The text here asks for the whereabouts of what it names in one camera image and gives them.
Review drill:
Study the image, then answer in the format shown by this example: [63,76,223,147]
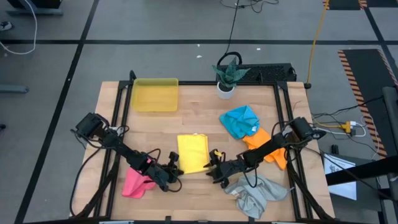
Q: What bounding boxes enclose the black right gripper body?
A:
[210,149,249,189]

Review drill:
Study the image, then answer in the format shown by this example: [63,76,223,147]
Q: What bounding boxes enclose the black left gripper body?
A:
[147,151,183,192]

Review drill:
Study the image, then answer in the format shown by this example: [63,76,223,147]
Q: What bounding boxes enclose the yellow microfiber towel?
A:
[177,133,211,175]

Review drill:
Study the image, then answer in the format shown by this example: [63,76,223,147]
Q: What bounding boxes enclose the pink microfiber towel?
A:
[121,166,157,199]

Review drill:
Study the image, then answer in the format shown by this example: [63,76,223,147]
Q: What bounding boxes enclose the yellow plastic bin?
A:
[130,77,180,113]

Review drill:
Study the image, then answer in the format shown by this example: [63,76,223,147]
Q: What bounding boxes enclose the grey microfiber towel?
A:
[223,173,294,220]

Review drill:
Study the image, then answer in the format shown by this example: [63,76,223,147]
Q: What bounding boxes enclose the orange microfiber towel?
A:
[242,126,288,171]

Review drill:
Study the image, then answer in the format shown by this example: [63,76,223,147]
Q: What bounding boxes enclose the blue microfiber towel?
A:
[218,105,261,140]

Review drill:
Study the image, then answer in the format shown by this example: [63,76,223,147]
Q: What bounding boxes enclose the snake plant in white pot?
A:
[211,57,251,100]

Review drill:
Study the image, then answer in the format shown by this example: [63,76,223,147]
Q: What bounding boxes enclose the black perforated box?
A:
[216,63,298,84]

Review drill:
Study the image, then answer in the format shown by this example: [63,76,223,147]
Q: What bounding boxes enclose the white paper sheet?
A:
[323,153,358,201]

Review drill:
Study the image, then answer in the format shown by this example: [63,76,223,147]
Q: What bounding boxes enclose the black metal beam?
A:
[325,154,398,187]

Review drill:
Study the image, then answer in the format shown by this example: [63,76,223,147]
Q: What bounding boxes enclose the black hazard-striped mat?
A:
[337,49,398,159]
[322,0,368,11]

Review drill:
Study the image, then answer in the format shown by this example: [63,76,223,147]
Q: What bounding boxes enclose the dark grey pole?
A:
[381,86,398,203]

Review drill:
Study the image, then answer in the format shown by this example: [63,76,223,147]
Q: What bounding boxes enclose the grey desk foot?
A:
[5,0,65,17]
[0,84,29,94]

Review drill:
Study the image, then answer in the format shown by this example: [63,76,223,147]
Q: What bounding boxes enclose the black metal table frame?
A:
[72,70,338,224]

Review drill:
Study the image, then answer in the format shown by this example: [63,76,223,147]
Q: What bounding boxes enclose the black cable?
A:
[216,0,280,68]

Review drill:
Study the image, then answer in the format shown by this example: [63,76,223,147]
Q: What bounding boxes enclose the white charger cable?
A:
[325,120,368,138]

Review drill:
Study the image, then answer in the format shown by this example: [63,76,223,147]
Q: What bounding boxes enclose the yellow cable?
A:
[303,0,330,90]

